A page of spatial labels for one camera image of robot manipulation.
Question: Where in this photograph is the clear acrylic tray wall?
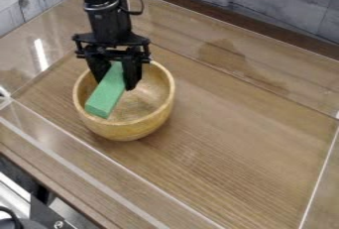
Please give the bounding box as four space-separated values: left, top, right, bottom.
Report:
0 0 339 229

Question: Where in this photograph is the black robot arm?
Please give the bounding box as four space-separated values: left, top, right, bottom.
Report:
73 0 150 90

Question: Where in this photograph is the green rectangular block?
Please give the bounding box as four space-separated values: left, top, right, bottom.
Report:
83 62 123 119

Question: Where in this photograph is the black metal frame bracket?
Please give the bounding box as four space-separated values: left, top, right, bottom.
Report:
27 192 89 229

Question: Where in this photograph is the wooden bowl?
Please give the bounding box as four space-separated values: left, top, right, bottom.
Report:
73 61 176 141

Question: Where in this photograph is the black cable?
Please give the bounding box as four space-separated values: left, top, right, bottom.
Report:
0 206 25 229

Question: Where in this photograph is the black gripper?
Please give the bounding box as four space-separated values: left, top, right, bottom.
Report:
73 4 150 91

